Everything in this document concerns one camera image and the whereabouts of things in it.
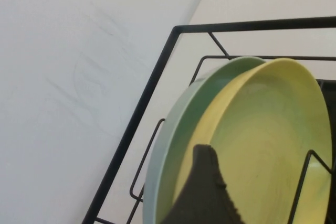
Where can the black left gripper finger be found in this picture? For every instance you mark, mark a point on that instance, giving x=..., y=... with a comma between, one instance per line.
x=207, y=197

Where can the yellow round plate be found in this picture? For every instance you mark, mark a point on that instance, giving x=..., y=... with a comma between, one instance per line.
x=262, y=129

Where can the pale green round plate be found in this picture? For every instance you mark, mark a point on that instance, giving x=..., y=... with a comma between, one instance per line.
x=183, y=119

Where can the black plastic drip tray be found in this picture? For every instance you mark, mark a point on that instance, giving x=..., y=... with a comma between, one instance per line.
x=328, y=90

